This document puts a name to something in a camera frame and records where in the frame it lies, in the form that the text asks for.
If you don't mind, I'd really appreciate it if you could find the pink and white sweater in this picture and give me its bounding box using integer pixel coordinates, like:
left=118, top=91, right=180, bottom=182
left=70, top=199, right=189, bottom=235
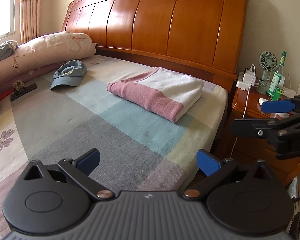
left=107, top=67, right=204, bottom=123

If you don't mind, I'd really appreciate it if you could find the green glass bottle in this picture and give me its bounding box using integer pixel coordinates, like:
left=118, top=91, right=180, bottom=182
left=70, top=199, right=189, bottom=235
left=268, top=50, right=287, bottom=98

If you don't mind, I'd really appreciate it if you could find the white wifi router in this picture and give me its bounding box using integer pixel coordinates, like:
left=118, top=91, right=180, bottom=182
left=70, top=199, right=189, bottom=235
left=282, top=71, right=300, bottom=99

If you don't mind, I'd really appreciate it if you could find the wooden nightstand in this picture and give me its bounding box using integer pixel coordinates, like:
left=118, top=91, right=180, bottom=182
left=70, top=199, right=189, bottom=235
left=222, top=88, right=300, bottom=186

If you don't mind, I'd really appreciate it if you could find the white charger plug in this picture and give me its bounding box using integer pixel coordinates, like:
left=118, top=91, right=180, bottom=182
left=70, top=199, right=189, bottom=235
left=236, top=64, right=261, bottom=91

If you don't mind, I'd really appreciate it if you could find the small green desk fan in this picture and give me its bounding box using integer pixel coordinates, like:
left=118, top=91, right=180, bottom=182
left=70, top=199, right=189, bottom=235
left=256, top=51, right=277, bottom=95

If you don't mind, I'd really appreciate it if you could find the blue baseball cap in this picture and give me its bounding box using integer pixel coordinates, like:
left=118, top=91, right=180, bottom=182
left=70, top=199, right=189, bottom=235
left=50, top=60, right=88, bottom=90

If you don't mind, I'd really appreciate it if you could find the black phone with flower holder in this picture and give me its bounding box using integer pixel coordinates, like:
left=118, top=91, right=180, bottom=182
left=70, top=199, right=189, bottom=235
left=10, top=80, right=37, bottom=101

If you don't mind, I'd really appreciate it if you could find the wooden headboard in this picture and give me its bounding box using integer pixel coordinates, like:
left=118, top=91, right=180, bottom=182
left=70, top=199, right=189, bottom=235
left=63, top=0, right=249, bottom=91

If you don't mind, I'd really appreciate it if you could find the red object under quilt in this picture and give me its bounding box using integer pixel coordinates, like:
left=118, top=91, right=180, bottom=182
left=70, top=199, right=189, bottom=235
left=0, top=89, right=14, bottom=100

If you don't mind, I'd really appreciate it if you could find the pink floral folded quilt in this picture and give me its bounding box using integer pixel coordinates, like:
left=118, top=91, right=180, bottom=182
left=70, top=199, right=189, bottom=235
left=0, top=31, right=96, bottom=93

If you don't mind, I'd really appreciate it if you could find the folded grey-green cloth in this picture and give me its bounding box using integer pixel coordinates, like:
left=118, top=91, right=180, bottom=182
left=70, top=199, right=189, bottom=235
left=0, top=40, right=19, bottom=61

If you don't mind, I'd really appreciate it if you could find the pink floral curtain right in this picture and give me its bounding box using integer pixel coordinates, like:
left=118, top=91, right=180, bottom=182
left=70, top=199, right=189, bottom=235
left=20, top=0, right=41, bottom=43

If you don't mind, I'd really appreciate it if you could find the white charging cable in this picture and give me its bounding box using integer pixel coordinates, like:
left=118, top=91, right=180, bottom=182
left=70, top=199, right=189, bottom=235
left=230, top=64, right=257, bottom=159

